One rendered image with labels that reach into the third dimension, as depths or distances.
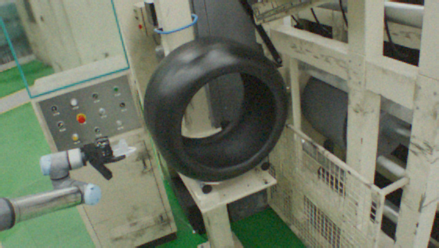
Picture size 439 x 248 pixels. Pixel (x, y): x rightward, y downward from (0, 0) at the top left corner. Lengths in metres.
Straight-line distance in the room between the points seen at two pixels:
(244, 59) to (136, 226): 1.48
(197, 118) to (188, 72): 0.54
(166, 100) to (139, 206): 1.19
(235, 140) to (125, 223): 1.02
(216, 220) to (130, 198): 0.56
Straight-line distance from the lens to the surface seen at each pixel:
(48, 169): 1.39
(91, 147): 1.38
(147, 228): 2.46
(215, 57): 1.28
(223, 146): 1.71
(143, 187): 2.26
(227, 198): 1.59
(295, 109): 1.96
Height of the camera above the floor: 1.83
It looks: 28 degrees down
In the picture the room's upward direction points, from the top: 10 degrees counter-clockwise
